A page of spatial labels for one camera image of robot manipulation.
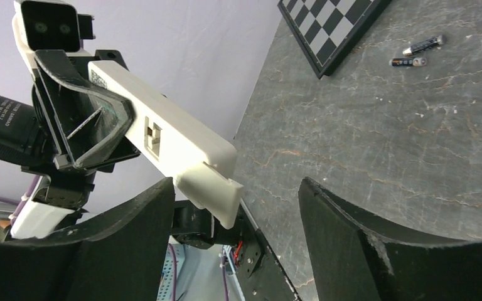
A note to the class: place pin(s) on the black white chessboard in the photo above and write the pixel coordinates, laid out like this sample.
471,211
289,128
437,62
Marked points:
328,30

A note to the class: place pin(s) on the black grey battery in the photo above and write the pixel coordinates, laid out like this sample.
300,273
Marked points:
408,62

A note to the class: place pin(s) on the white remote with dark buttons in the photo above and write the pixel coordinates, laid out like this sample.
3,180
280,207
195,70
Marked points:
169,137

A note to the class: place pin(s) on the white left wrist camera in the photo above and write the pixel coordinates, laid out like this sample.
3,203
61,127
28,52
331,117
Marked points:
50,25

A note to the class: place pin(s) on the white battery cover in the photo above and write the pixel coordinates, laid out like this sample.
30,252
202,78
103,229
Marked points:
207,189

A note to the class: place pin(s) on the black silver battery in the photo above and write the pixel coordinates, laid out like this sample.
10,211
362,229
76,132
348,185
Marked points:
424,45

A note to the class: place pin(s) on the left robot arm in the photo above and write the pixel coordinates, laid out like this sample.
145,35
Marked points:
72,130

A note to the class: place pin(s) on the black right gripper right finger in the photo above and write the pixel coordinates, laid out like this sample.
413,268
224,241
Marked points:
358,255

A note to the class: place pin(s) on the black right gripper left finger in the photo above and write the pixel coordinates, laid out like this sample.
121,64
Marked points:
116,255

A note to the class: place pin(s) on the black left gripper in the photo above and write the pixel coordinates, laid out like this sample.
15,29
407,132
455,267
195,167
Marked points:
83,137

